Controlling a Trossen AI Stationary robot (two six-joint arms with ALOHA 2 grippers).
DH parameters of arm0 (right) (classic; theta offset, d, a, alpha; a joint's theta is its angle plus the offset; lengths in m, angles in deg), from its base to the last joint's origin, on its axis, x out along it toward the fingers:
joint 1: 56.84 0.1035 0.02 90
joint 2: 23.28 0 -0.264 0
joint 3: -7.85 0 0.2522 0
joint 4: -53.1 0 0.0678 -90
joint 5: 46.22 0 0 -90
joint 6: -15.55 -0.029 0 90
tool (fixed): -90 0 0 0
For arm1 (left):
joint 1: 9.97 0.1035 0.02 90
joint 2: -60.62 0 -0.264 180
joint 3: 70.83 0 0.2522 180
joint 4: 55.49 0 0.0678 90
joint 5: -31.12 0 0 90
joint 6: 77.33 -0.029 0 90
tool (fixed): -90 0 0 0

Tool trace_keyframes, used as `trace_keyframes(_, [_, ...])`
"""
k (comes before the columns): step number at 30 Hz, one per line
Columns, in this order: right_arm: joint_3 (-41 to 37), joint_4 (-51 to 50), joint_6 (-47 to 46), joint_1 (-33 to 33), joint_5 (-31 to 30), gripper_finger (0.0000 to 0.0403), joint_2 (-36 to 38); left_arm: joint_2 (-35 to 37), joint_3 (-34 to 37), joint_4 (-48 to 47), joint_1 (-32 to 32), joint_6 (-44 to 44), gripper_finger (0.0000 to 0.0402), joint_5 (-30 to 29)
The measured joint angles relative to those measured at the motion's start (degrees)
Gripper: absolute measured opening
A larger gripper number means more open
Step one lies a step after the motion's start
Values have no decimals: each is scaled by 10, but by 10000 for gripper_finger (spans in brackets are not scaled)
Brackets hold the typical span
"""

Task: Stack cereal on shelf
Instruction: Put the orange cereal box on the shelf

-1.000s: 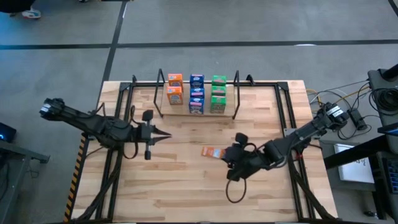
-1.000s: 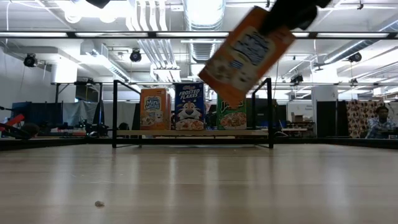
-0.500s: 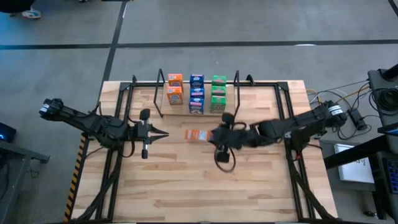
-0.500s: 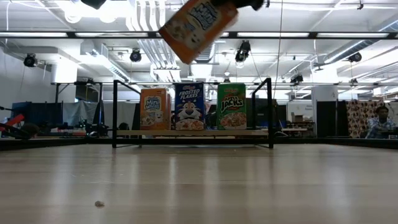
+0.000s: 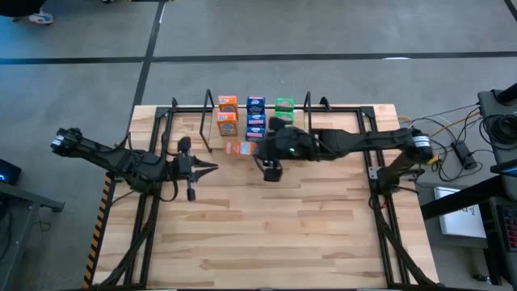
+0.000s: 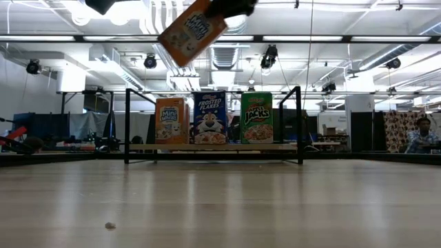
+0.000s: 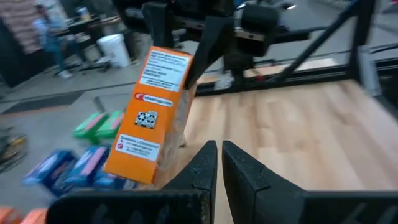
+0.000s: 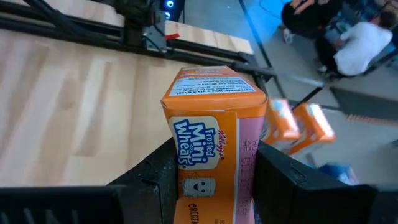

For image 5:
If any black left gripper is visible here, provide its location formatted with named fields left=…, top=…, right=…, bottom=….
left=163, top=136, right=219, bottom=203

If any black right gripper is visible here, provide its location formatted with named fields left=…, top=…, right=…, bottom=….
left=253, top=116, right=318, bottom=183

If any blue Frosted Flakes cereal box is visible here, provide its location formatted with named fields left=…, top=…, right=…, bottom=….
left=246, top=95, right=267, bottom=116
left=245, top=126, right=267, bottom=142
left=246, top=114, right=267, bottom=129

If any orange Mini Wheats cereal box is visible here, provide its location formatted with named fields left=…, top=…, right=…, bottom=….
left=216, top=112, right=238, bottom=137
left=217, top=95, right=238, bottom=114
left=225, top=141, right=259, bottom=158

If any yellow black hazard tape strip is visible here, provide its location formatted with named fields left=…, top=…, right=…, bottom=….
left=82, top=171, right=119, bottom=290

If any grey metal side table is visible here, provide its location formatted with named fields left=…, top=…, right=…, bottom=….
left=0, top=181, right=65, bottom=291

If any black device with blue light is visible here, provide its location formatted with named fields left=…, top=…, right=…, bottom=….
left=0, top=158, right=23, bottom=187

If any black power adapter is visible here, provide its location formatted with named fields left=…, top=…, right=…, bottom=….
left=451, top=141, right=479, bottom=170

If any black metal beam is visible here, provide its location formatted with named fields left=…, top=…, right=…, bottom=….
left=419, top=173, right=517, bottom=221

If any white paper sheet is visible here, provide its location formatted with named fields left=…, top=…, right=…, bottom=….
left=434, top=186, right=488, bottom=239

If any person's shoe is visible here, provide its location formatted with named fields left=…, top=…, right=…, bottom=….
left=27, top=11, right=55, bottom=26

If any person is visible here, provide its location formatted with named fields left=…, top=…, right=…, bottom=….
left=0, top=0, right=46, bottom=18

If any black keyboard with coloured keys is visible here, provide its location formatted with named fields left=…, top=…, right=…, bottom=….
left=495, top=204, right=517, bottom=254

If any yellow cable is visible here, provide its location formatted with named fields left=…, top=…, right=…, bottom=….
left=427, top=111, right=482, bottom=141

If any coiled black cable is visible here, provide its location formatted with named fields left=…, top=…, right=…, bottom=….
left=479, top=114, right=517, bottom=151

